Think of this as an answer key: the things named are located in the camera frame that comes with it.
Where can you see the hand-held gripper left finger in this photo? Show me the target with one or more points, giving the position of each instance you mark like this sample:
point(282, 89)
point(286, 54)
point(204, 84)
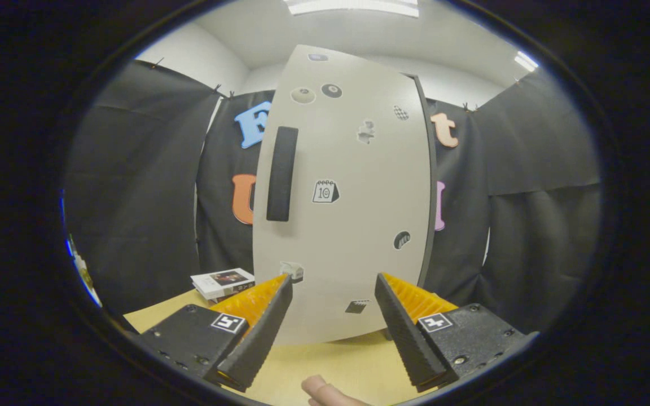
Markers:
point(263, 335)

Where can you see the white book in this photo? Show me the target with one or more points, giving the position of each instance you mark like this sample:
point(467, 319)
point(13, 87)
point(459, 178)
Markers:
point(218, 282)

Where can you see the colourful clutter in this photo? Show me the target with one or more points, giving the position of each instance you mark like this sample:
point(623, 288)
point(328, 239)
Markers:
point(82, 270)

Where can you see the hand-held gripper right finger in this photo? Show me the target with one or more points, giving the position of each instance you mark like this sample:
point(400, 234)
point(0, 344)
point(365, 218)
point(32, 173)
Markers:
point(404, 332)

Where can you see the light grey shoe cabinet door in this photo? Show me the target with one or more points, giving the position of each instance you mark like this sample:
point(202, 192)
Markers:
point(359, 225)

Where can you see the black backdrop cloth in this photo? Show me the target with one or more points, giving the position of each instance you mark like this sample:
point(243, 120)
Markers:
point(133, 197)

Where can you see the grey shoe cabinet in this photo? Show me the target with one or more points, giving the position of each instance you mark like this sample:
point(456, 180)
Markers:
point(434, 180)

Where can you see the small ceiling light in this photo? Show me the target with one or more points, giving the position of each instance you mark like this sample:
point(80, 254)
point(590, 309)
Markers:
point(526, 61)

